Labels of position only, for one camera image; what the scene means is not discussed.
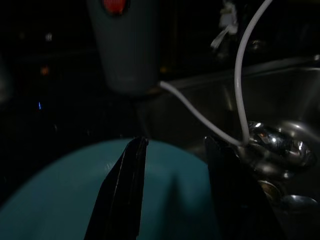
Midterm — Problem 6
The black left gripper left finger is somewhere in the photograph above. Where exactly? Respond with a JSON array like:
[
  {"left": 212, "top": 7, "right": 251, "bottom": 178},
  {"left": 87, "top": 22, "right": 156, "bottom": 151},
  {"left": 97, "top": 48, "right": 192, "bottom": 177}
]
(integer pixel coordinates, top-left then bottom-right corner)
[{"left": 83, "top": 136, "right": 150, "bottom": 240}]

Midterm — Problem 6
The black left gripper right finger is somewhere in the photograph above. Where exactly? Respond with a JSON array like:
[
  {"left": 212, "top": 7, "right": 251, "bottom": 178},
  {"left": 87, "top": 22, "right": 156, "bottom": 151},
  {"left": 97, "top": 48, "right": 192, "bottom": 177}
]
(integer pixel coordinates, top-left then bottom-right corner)
[{"left": 204, "top": 135, "right": 287, "bottom": 240}]

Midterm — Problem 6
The teal plate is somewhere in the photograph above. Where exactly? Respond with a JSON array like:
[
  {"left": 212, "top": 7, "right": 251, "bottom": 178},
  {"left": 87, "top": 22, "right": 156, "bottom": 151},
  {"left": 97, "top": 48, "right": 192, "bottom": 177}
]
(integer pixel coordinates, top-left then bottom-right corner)
[{"left": 0, "top": 138, "right": 221, "bottom": 240}]

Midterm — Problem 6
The stainless steel sink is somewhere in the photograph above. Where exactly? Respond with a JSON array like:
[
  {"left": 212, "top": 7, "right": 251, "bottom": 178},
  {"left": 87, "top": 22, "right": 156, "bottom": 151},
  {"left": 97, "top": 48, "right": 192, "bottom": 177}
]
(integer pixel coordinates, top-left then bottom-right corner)
[{"left": 136, "top": 56, "right": 320, "bottom": 240}]

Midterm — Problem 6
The grey water filter canister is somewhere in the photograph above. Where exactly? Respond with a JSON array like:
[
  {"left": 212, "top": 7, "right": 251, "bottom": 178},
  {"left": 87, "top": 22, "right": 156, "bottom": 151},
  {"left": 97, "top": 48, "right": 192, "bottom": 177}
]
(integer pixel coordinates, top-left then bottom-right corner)
[{"left": 86, "top": 0, "right": 161, "bottom": 97}]

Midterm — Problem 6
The white hose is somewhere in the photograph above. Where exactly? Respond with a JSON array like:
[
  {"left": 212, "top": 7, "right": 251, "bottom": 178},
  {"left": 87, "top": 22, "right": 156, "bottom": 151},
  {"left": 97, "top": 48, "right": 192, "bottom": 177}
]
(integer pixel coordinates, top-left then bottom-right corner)
[{"left": 159, "top": 0, "right": 275, "bottom": 147}]

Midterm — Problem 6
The white hose clip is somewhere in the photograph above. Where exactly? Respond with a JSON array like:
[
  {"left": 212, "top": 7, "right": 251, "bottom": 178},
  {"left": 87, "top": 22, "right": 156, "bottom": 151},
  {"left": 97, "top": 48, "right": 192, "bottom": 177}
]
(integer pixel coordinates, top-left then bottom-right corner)
[{"left": 210, "top": 0, "right": 239, "bottom": 50}]

